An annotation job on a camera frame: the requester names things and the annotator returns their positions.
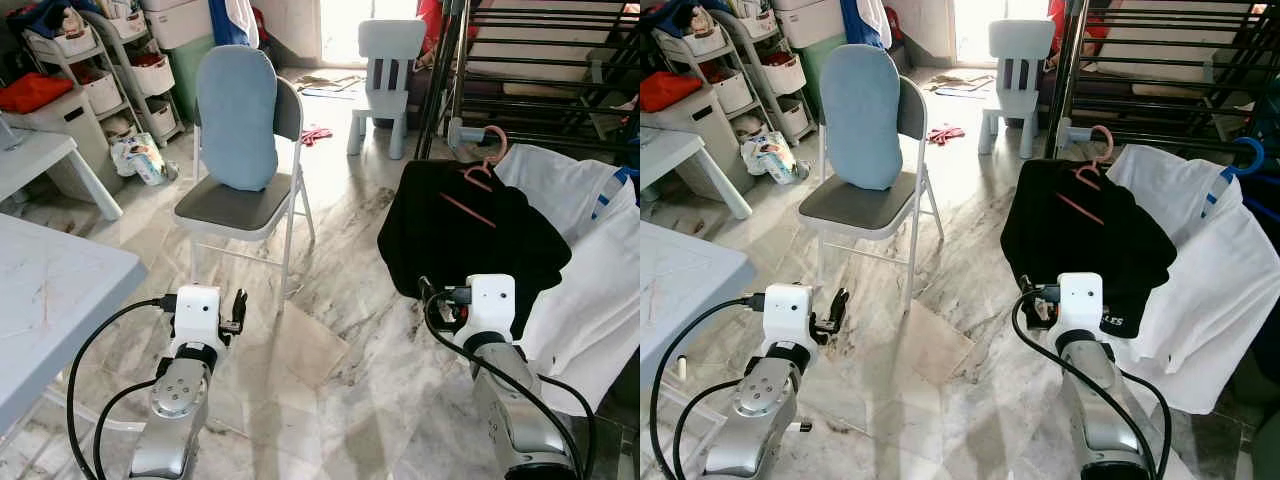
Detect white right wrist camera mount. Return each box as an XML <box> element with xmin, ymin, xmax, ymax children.
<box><xmin>1058</xmin><ymin>272</ymin><xmax>1104</xmax><ymax>334</ymax></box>
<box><xmin>467</xmin><ymin>274</ymin><xmax>517</xmax><ymax>337</ymax></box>

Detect blue hanging cloth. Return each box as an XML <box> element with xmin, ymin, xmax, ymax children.
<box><xmin>208</xmin><ymin>0</ymin><xmax>260</xmax><ymax>50</ymax></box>
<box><xmin>840</xmin><ymin>0</ymin><xmax>892</xmax><ymax>52</ymax></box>

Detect floor papers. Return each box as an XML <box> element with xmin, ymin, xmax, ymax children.
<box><xmin>294</xmin><ymin>72</ymin><xmax>367</xmax><ymax>100</ymax></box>
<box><xmin>924</xmin><ymin>72</ymin><xmax>997</xmax><ymax>100</ymax></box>

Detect grey folding chair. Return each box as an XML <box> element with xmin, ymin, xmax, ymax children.
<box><xmin>797</xmin><ymin>75</ymin><xmax>945</xmax><ymax>313</ymax></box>
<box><xmin>172</xmin><ymin>75</ymin><xmax>317</xmax><ymax>313</ymax></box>

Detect red cloth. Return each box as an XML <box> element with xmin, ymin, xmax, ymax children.
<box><xmin>0</xmin><ymin>72</ymin><xmax>74</xmax><ymax>115</ymax></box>
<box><xmin>640</xmin><ymin>72</ymin><xmax>704</xmax><ymax>114</ymax></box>

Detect black shirt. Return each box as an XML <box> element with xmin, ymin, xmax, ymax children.
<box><xmin>1000</xmin><ymin>157</ymin><xmax>1179</xmax><ymax>340</ymax></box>
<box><xmin>377</xmin><ymin>158</ymin><xmax>573</xmax><ymax>341</ymax></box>

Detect grey storage bin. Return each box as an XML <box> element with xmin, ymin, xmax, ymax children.
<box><xmin>0</xmin><ymin>90</ymin><xmax>127</xmax><ymax>201</ymax></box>
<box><xmin>655</xmin><ymin>93</ymin><xmax>767</xmax><ymax>191</ymax></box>

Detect blue plastic hanger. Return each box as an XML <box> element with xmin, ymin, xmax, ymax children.
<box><xmin>1200</xmin><ymin>136</ymin><xmax>1267</xmax><ymax>220</ymax></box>
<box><xmin>590</xmin><ymin>165</ymin><xmax>640</xmax><ymax>221</ymax></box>

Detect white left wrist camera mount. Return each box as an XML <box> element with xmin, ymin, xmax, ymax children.
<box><xmin>172</xmin><ymin>285</ymin><xmax>223</xmax><ymax>347</ymax></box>
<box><xmin>762</xmin><ymin>284</ymin><xmax>816</xmax><ymax>347</ymax></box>

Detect blue cushion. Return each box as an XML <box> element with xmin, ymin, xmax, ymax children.
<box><xmin>820</xmin><ymin>43</ymin><xmax>905</xmax><ymax>192</ymax></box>
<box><xmin>196</xmin><ymin>45</ymin><xmax>280</xmax><ymax>192</ymax></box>

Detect pale plastic kids chair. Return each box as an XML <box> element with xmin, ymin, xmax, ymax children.
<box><xmin>347</xmin><ymin>18</ymin><xmax>429</xmax><ymax>161</ymax></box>
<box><xmin>978</xmin><ymin>18</ymin><xmax>1057</xmax><ymax>159</ymax></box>

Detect black drying rack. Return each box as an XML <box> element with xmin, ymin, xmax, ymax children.
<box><xmin>1044</xmin><ymin>0</ymin><xmax>1280</xmax><ymax>167</ymax></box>
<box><xmin>414</xmin><ymin>0</ymin><xmax>640</xmax><ymax>167</ymax></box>

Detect white low table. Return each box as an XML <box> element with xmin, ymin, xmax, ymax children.
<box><xmin>0</xmin><ymin>128</ymin><xmax>124</xmax><ymax>222</ymax></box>
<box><xmin>640</xmin><ymin>128</ymin><xmax>754</xmax><ymax>222</ymax></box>

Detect white snack bag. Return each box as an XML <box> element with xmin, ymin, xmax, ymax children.
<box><xmin>110</xmin><ymin>132</ymin><xmax>180</xmax><ymax>188</ymax></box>
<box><xmin>740</xmin><ymin>131</ymin><xmax>812</xmax><ymax>185</ymax></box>

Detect green bin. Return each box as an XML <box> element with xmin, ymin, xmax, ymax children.
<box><xmin>165</xmin><ymin>35</ymin><xmax>217</xmax><ymax>122</ymax></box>
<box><xmin>800</xmin><ymin>35</ymin><xmax>852</xmax><ymax>102</ymax></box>

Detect red garment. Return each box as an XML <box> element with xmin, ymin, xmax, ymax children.
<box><xmin>415</xmin><ymin>0</ymin><xmax>452</xmax><ymax>57</ymax></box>
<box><xmin>1047</xmin><ymin>0</ymin><xmax>1097</xmax><ymax>57</ymax></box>

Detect white shelf rack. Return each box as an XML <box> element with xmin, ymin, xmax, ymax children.
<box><xmin>650</xmin><ymin>0</ymin><xmax>817</xmax><ymax>142</ymax></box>
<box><xmin>20</xmin><ymin>0</ymin><xmax>187</xmax><ymax>147</ymax></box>

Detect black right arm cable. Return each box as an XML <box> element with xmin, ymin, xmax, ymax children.
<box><xmin>1009</xmin><ymin>280</ymin><xmax>1174</xmax><ymax>480</ymax></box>
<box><xmin>420</xmin><ymin>278</ymin><xmax>597</xmax><ymax>480</ymax></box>

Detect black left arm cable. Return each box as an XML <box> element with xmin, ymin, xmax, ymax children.
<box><xmin>65</xmin><ymin>294</ymin><xmax>179</xmax><ymax>480</ymax></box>
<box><xmin>671</xmin><ymin>377</ymin><xmax>747</xmax><ymax>480</ymax></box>
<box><xmin>93</xmin><ymin>377</ymin><xmax>158</xmax><ymax>480</ymax></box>
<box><xmin>649</xmin><ymin>294</ymin><xmax>767</xmax><ymax>480</ymax></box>

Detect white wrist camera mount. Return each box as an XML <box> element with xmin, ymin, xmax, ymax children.
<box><xmin>762</xmin><ymin>284</ymin><xmax>816</xmax><ymax>347</ymax></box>
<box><xmin>1058</xmin><ymin>272</ymin><xmax>1104</xmax><ymax>334</ymax></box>
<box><xmin>467</xmin><ymin>274</ymin><xmax>517</xmax><ymax>337</ymax></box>
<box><xmin>172</xmin><ymin>285</ymin><xmax>223</xmax><ymax>347</ymax></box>

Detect white shirt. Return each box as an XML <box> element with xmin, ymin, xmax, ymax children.
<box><xmin>493</xmin><ymin>143</ymin><xmax>640</xmax><ymax>417</ymax></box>
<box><xmin>1105</xmin><ymin>143</ymin><xmax>1280</xmax><ymax>417</ymax></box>

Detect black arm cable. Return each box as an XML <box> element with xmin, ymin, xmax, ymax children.
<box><xmin>93</xmin><ymin>377</ymin><xmax>158</xmax><ymax>480</ymax></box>
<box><xmin>420</xmin><ymin>278</ymin><xmax>597</xmax><ymax>480</ymax></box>
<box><xmin>65</xmin><ymin>294</ymin><xmax>179</xmax><ymax>480</ymax></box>
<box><xmin>649</xmin><ymin>294</ymin><xmax>767</xmax><ymax>480</ymax></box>
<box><xmin>671</xmin><ymin>377</ymin><xmax>747</xmax><ymax>480</ymax></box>
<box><xmin>1009</xmin><ymin>280</ymin><xmax>1174</xmax><ymax>480</ymax></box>

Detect pink hanger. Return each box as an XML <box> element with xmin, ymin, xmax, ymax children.
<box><xmin>440</xmin><ymin>125</ymin><xmax>510</xmax><ymax>230</ymax></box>
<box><xmin>1056</xmin><ymin>124</ymin><xmax>1117</xmax><ymax>227</ymax></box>

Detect white drawer box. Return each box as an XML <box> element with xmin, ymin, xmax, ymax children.
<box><xmin>140</xmin><ymin>0</ymin><xmax>214</xmax><ymax>50</ymax></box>
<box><xmin>775</xmin><ymin>0</ymin><xmax>852</xmax><ymax>50</ymax></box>

